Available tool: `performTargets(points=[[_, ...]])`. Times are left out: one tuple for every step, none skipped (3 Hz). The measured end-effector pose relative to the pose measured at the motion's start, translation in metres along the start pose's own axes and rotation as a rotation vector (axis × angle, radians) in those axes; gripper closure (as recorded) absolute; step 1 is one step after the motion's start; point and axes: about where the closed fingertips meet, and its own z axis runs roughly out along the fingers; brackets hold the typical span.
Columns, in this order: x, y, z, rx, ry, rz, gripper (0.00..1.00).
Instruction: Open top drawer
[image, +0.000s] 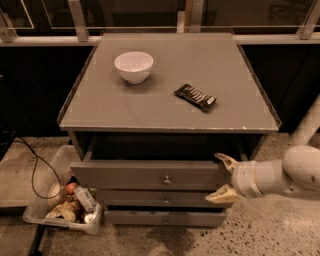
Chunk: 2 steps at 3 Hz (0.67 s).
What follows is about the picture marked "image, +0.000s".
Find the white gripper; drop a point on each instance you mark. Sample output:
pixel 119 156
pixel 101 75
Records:
pixel 242 179

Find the grey top drawer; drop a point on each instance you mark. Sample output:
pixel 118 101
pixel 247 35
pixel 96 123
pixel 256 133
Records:
pixel 151 175

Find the grey drawer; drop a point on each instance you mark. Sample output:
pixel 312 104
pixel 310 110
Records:
pixel 156 198
pixel 165 218
pixel 151 175

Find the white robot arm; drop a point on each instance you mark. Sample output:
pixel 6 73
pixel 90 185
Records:
pixel 295 175

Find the grey drawer cabinet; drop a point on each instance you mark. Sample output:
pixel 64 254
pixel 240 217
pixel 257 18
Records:
pixel 108 118

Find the grey bottom drawer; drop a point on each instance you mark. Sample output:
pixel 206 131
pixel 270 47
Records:
pixel 165 218

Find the grey middle drawer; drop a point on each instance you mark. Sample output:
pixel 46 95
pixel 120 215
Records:
pixel 156 198

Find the black snack bar wrapper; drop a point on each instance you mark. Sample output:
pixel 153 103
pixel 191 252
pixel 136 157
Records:
pixel 195 97

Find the silver drink can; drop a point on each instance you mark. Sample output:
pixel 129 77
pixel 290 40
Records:
pixel 85 198

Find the white ceramic bowl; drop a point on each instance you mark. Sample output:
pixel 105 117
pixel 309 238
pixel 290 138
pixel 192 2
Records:
pixel 134 66

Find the red apple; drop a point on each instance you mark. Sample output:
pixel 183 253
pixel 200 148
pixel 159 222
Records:
pixel 70 188

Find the metal railing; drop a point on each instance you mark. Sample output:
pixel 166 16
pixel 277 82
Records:
pixel 70 22

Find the yellow crumpled bag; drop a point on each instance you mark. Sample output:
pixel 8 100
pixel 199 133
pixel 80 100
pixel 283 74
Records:
pixel 68 211

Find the clear plastic bin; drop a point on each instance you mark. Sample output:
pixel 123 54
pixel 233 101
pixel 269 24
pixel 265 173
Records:
pixel 58 174

